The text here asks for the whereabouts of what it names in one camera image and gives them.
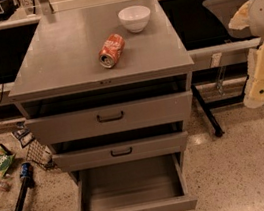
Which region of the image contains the grey top drawer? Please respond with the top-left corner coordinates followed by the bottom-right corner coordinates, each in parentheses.
top-left (25, 91), bottom-right (192, 145)

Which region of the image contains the clear bottle on floor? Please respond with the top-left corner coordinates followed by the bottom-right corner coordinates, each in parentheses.
top-left (0, 176), bottom-right (12, 199)

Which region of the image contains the green chip bag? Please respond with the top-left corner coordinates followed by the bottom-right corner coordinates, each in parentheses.
top-left (0, 149), bottom-right (15, 177)

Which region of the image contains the black folding stand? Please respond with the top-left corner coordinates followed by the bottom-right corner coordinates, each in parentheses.
top-left (191, 84), bottom-right (244, 138)

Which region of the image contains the grey open bottom drawer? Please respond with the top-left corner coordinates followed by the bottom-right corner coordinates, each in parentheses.
top-left (77, 153), bottom-right (198, 211)

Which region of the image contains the white ceramic bowl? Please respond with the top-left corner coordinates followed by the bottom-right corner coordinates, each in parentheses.
top-left (118, 5), bottom-right (151, 33)

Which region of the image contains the checkered snack bag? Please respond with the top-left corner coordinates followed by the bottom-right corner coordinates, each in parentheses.
top-left (12, 128), bottom-right (55, 171)

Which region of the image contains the red coke can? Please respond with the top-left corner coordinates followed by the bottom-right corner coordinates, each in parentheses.
top-left (98, 33), bottom-right (125, 69)

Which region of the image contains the grey middle drawer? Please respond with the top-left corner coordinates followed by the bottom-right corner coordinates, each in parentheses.
top-left (53, 132), bottom-right (188, 172)

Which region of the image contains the grey metal drawer cabinet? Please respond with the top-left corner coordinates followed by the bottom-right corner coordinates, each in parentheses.
top-left (0, 0), bottom-right (213, 193)

